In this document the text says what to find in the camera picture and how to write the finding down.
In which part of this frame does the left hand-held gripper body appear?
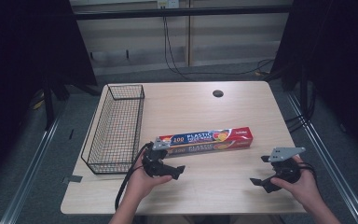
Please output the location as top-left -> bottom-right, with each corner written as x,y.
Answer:
141,137 -> 171,179

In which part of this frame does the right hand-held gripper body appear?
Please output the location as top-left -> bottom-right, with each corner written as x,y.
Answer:
267,147 -> 307,185

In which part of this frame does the red and blue wrap box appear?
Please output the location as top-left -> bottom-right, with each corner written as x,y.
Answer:
155,125 -> 255,159

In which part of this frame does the black wire basket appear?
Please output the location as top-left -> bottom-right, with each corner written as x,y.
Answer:
80,83 -> 146,175

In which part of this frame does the person's right hand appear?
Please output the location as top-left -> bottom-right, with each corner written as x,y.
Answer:
269,155 -> 324,213

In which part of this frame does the person's left hand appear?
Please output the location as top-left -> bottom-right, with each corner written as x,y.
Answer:
125,154 -> 173,203

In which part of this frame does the grey tape strip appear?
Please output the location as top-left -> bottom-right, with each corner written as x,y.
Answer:
61,175 -> 84,185

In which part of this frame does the black stand leg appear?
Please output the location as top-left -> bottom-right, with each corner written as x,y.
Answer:
41,78 -> 72,132

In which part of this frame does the black curtain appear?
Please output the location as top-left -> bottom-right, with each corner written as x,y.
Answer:
0,0 -> 98,190
269,0 -> 358,164

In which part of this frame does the black horizontal bar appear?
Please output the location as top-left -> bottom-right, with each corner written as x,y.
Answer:
74,5 -> 294,21

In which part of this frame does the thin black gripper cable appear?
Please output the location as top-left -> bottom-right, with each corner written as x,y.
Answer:
297,161 -> 319,182

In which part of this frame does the black sleeved gripper cable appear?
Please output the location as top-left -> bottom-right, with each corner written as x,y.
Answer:
114,142 -> 154,212

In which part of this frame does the metal floor rail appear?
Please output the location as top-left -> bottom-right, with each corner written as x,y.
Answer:
284,91 -> 358,224
0,101 -> 70,224

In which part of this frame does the bundle of black floor cables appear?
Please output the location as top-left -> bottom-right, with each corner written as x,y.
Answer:
283,85 -> 319,135

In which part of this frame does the black wall cable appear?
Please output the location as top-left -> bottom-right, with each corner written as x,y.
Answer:
162,15 -> 198,83
164,15 -> 276,77

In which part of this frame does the white wall outlet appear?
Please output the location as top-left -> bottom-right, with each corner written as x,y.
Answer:
157,0 -> 180,9

